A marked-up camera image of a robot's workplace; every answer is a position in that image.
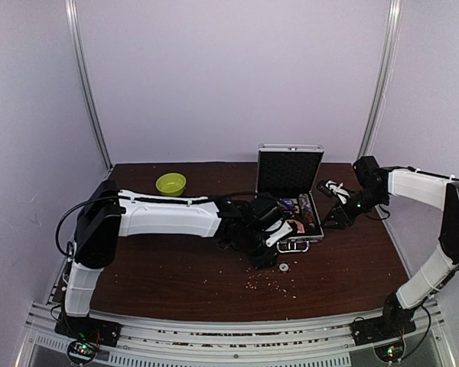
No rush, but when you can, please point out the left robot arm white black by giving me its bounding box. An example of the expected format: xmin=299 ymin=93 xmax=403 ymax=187
xmin=56 ymin=180 xmax=292 ymax=339

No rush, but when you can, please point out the aluminium poker case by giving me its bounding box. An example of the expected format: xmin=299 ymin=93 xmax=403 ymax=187
xmin=256 ymin=143 xmax=324 ymax=254

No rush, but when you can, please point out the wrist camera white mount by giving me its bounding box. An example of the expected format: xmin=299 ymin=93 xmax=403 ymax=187
xmin=265 ymin=221 xmax=293 ymax=247
xmin=316 ymin=180 xmax=350 ymax=204

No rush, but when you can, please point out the front aluminium rail base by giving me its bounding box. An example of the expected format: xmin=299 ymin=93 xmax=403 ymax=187
xmin=12 ymin=301 xmax=459 ymax=366

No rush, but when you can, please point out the aluminium frame post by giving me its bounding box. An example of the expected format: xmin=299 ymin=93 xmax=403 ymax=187
xmin=357 ymin=0 xmax=402 ymax=158
xmin=64 ymin=0 xmax=113 ymax=172

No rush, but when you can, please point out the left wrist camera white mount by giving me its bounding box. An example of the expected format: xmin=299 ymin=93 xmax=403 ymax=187
xmin=265 ymin=221 xmax=293 ymax=247

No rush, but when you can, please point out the green bowl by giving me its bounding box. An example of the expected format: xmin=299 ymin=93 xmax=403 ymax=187
xmin=155 ymin=173 xmax=187 ymax=196

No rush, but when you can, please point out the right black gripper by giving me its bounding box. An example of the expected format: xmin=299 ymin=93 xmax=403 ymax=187
xmin=321 ymin=186 xmax=387 ymax=229

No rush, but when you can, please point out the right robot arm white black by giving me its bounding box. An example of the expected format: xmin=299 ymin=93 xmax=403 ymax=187
xmin=317 ymin=156 xmax=459 ymax=338

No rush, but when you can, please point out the right aluminium frame post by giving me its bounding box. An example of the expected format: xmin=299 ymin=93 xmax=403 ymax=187
xmin=357 ymin=0 xmax=402 ymax=158

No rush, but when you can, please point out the purple round button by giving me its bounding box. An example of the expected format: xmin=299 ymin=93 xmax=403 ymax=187
xmin=280 ymin=198 xmax=295 ymax=210

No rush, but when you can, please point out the chip row in case right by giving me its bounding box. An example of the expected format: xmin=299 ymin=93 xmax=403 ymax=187
xmin=298 ymin=193 xmax=317 ymax=230

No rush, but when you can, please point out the left aluminium frame post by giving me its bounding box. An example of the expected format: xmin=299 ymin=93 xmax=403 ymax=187
xmin=64 ymin=0 xmax=113 ymax=172

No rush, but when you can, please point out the card deck in case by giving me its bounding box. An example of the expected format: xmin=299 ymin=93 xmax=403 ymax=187
xmin=287 ymin=219 xmax=306 ymax=234

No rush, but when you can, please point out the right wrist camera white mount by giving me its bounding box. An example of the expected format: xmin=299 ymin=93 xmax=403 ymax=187
xmin=316 ymin=180 xmax=350 ymax=204

